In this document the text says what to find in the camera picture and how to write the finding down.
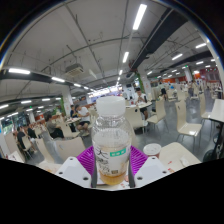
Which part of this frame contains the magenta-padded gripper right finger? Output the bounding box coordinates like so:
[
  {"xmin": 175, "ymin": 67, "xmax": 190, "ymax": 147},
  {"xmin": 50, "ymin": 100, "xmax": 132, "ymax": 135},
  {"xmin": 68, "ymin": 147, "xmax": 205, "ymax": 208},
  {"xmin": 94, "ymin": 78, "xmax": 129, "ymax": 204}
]
[{"xmin": 128, "ymin": 145, "xmax": 170, "ymax": 189}]

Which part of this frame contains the group of beige chairs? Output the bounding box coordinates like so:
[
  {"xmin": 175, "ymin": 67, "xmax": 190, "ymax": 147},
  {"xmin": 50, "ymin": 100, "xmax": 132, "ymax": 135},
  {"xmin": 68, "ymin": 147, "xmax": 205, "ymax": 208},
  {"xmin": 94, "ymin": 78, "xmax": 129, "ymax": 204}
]
[{"xmin": 3, "ymin": 89, "xmax": 224, "ymax": 164}]

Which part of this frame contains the group of ceiling lights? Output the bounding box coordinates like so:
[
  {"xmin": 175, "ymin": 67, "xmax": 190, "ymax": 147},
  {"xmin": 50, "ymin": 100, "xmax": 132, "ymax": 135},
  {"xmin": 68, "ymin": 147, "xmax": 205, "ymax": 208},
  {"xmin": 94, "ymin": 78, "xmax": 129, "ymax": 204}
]
[{"xmin": 0, "ymin": 3, "xmax": 218, "ymax": 121}]

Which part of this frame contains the beige table black edge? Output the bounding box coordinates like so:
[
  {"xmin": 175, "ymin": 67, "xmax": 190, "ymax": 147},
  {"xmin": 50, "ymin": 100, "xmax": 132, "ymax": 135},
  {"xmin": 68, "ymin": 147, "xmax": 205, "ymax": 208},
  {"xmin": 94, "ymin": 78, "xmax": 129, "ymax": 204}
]
[{"xmin": 209, "ymin": 98, "xmax": 224, "ymax": 161}]

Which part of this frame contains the clear tea bottle white cap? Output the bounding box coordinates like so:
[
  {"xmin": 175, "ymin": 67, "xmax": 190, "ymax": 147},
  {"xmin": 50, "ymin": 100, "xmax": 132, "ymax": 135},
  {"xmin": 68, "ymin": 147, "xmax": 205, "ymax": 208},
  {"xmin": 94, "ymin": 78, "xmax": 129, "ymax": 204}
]
[{"xmin": 90, "ymin": 96, "xmax": 133, "ymax": 187}]

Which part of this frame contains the ceiling air conditioner unit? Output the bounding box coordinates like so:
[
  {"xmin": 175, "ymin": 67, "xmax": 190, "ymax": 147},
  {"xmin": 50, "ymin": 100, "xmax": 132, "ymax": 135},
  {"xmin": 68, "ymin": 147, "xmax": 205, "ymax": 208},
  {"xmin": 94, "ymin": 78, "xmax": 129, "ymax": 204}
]
[{"xmin": 64, "ymin": 62, "xmax": 85, "ymax": 78}]

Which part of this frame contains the person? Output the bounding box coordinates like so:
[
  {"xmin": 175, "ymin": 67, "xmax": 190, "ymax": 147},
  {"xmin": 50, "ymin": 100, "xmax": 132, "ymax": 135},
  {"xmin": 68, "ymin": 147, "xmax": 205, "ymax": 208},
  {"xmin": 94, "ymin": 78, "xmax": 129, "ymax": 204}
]
[
  {"xmin": 74, "ymin": 104, "xmax": 92, "ymax": 132},
  {"xmin": 44, "ymin": 114, "xmax": 65, "ymax": 139},
  {"xmin": 69, "ymin": 104, "xmax": 78, "ymax": 118},
  {"xmin": 134, "ymin": 87, "xmax": 150, "ymax": 120},
  {"xmin": 159, "ymin": 80, "xmax": 168, "ymax": 102},
  {"xmin": 15, "ymin": 125, "xmax": 30, "ymax": 153},
  {"xmin": 26, "ymin": 123, "xmax": 39, "ymax": 140}
]

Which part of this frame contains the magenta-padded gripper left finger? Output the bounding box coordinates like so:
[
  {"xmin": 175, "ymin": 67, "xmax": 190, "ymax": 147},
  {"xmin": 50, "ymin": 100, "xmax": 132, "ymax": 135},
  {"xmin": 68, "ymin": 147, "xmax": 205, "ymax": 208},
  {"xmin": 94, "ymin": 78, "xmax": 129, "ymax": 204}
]
[{"xmin": 54, "ymin": 145, "xmax": 98, "ymax": 189}]

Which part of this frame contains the crumpled white tissue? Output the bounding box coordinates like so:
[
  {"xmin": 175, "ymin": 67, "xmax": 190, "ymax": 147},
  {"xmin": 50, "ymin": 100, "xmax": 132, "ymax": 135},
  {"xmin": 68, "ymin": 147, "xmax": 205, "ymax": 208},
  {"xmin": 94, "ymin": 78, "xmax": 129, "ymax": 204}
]
[{"xmin": 179, "ymin": 157, "xmax": 190, "ymax": 168}]

